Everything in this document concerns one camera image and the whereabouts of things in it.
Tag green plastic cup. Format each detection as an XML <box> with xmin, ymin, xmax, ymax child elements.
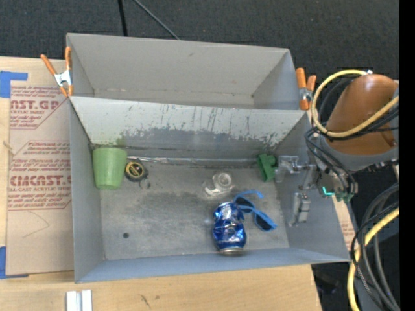
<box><xmin>92</xmin><ymin>146</ymin><xmax>128</xmax><ymax>190</ymax></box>

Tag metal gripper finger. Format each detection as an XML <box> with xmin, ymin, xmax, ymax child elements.
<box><xmin>274</xmin><ymin>155</ymin><xmax>300</xmax><ymax>183</ymax></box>
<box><xmin>287</xmin><ymin>192</ymin><xmax>312</xmax><ymax>227</ymax></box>

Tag black and yellow tape measure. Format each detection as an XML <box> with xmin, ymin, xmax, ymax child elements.
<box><xmin>124</xmin><ymin>161</ymin><xmax>150</xmax><ymax>184</ymax></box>

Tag green plastic block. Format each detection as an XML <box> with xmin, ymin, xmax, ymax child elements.
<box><xmin>257</xmin><ymin>153</ymin><xmax>279</xmax><ymax>183</ymax></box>

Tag blue sunglasses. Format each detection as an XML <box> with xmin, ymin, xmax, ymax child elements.
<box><xmin>233</xmin><ymin>190</ymin><xmax>278</xmax><ymax>233</ymax></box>

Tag brown cardboard board, red print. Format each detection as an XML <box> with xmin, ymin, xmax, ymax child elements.
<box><xmin>0</xmin><ymin>56</ymin><xmax>359</xmax><ymax>279</ymax></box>

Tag grey metal bin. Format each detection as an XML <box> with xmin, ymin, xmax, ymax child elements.
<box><xmin>65</xmin><ymin>32</ymin><xmax>352</xmax><ymax>284</ymax></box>

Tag crushed blue drink can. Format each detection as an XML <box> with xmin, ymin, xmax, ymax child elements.
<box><xmin>211</xmin><ymin>200</ymin><xmax>248</xmax><ymax>257</ymax></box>

